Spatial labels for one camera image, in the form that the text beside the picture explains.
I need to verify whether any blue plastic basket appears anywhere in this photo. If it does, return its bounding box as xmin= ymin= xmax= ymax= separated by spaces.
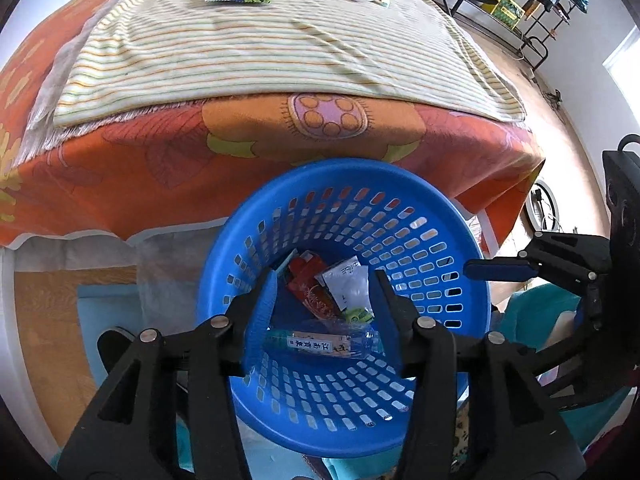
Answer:
xmin=196 ymin=157 xmax=493 ymax=460

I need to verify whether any red snack packet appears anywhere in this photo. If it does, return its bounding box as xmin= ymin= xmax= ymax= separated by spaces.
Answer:
xmin=286 ymin=255 xmax=337 ymax=320

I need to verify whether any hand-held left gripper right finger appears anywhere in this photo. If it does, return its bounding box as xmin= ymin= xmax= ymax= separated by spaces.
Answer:
xmin=374 ymin=269 xmax=587 ymax=480

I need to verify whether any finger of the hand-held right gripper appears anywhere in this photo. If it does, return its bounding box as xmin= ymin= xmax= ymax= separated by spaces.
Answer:
xmin=530 ymin=280 xmax=626 ymax=411
xmin=464 ymin=231 xmax=613 ymax=291

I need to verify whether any white sachet packet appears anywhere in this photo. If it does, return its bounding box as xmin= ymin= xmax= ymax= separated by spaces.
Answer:
xmin=314 ymin=256 xmax=375 ymax=325

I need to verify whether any orange floral blanket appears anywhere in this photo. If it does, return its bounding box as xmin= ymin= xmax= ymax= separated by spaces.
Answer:
xmin=0 ymin=0 xmax=547 ymax=251

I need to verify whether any yellow green box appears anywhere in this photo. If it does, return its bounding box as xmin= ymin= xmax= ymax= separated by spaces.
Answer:
xmin=482 ymin=0 xmax=526 ymax=28

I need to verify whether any white ring light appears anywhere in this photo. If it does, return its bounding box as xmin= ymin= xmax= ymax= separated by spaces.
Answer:
xmin=520 ymin=176 xmax=558 ymax=233

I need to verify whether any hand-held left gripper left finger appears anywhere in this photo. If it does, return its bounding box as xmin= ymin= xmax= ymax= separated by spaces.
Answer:
xmin=56 ymin=267 xmax=279 ymax=480

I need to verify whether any black metal clothes rack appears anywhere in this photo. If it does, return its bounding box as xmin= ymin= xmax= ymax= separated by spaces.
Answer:
xmin=470 ymin=0 xmax=591 ymax=73

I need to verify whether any clear plastic bottle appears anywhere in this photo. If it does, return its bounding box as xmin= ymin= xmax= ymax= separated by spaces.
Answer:
xmin=264 ymin=322 xmax=383 ymax=361

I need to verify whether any striped yellow towel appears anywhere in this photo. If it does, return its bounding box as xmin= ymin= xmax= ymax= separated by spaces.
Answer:
xmin=52 ymin=0 xmax=527 ymax=128

